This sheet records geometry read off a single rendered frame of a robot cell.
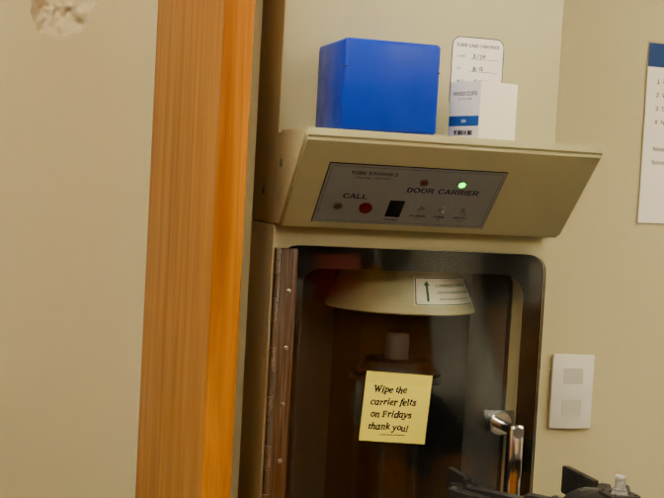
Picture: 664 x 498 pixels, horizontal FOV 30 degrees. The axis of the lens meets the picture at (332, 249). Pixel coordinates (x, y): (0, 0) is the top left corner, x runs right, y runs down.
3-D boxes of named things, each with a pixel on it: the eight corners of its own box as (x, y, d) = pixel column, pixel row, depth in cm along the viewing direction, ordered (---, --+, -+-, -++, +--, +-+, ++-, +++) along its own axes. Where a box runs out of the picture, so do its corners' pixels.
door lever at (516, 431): (505, 495, 139) (483, 495, 138) (511, 411, 139) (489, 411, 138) (525, 508, 134) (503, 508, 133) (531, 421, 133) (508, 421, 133)
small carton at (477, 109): (447, 138, 131) (451, 82, 131) (483, 141, 134) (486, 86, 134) (477, 138, 127) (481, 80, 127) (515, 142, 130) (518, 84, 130)
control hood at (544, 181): (271, 224, 131) (276, 129, 130) (550, 236, 140) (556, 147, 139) (297, 229, 120) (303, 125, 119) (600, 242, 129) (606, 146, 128)
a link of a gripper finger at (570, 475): (592, 480, 130) (599, 480, 130) (562, 464, 137) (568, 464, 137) (590, 509, 130) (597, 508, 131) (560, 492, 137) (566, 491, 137)
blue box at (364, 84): (314, 131, 131) (318, 45, 130) (403, 137, 133) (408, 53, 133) (340, 128, 121) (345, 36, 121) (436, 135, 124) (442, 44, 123)
